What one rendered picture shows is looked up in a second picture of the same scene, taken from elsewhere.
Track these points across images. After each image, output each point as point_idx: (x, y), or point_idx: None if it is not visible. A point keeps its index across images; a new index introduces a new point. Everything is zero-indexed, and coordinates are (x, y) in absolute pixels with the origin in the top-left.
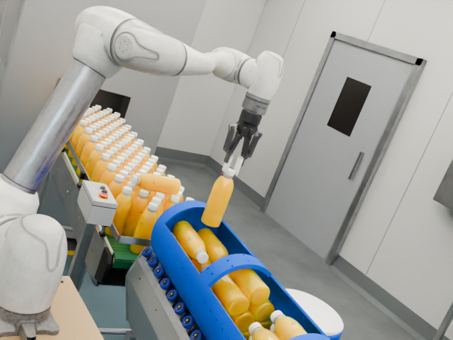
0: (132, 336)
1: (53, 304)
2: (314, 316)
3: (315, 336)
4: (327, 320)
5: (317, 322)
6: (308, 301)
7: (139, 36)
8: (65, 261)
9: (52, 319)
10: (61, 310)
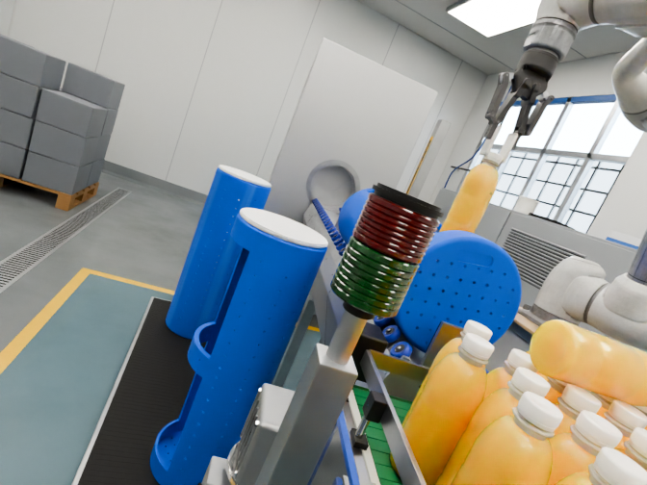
0: None
1: (533, 324)
2: (285, 222)
3: None
4: (270, 216)
5: (289, 221)
6: (271, 224)
7: None
8: (552, 272)
9: (525, 311)
10: (525, 319)
